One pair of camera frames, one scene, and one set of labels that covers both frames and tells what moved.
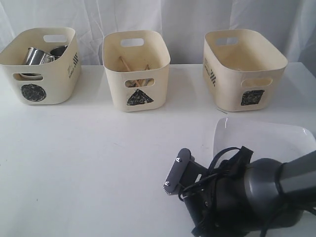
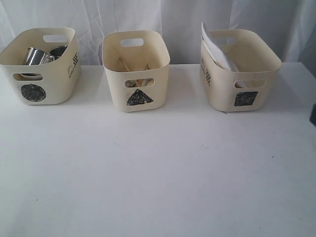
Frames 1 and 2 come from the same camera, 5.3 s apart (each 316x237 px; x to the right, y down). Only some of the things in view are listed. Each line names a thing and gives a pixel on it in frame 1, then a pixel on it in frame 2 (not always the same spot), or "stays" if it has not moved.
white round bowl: x=31 y=76 stays
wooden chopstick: x=127 y=67 stays
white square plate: x=266 y=140 -> x=218 y=52
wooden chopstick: x=139 y=83 stays
